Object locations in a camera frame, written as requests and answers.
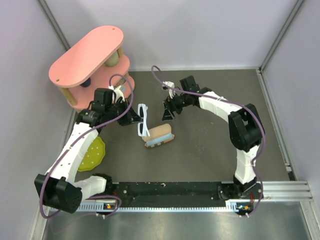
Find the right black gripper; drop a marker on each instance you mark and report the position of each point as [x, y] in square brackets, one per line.
[170, 103]

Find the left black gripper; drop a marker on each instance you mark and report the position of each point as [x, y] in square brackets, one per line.
[128, 119]

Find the plaid glasses case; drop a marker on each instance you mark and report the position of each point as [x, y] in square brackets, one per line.
[156, 132]

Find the white sunglasses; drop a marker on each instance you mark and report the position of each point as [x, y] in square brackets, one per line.
[142, 128]

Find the light blue cleaning cloth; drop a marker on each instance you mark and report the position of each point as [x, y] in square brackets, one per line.
[159, 140]

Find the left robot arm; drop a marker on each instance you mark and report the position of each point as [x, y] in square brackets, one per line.
[57, 189]

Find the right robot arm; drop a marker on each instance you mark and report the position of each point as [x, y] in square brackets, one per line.
[244, 124]

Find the small bowl on shelf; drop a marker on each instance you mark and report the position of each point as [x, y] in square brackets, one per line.
[121, 82]

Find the yellow-green dotted plate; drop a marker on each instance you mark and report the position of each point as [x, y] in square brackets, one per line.
[93, 156]

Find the dark blue object on shelf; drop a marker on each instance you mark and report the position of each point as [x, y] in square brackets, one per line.
[86, 83]

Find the beige ball on shelf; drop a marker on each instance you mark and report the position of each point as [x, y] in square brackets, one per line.
[112, 60]

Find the pink tiered wooden shelf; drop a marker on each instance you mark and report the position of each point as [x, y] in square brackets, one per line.
[86, 60]

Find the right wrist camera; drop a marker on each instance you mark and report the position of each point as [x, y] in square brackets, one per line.
[170, 87]

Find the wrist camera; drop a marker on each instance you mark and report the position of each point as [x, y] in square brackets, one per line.
[170, 87]
[118, 92]

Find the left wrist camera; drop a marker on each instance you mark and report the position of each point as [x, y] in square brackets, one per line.
[118, 92]

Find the aluminium frame rail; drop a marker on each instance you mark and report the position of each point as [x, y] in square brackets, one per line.
[276, 210]

